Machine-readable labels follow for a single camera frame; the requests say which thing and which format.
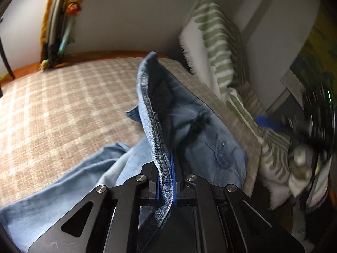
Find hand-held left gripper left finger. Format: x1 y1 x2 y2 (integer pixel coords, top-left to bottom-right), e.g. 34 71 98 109
28 162 161 253

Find orange wooden bed frame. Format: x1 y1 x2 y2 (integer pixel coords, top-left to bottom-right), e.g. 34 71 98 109
0 50 169 85

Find blue denim pants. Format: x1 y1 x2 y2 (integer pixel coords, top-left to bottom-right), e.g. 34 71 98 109
0 51 249 253

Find green striped white blanket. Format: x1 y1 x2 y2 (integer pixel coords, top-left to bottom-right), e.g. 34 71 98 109
179 0 329 209

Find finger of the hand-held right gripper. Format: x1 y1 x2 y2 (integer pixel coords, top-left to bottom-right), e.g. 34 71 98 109
256 114 290 133

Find colourful folded frame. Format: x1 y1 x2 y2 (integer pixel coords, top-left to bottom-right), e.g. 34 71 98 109
39 0 86 69

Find person's right hand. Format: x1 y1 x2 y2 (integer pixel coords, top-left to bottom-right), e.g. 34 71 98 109
288 144 320 197

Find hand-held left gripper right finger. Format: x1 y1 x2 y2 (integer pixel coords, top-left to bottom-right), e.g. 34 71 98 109
171 150 306 253

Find beige checked blanket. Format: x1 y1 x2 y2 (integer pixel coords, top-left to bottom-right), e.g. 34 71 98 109
0 57 264 209

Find yellow green wall painting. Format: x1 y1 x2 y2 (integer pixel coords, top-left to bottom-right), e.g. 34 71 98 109
280 13 337 103

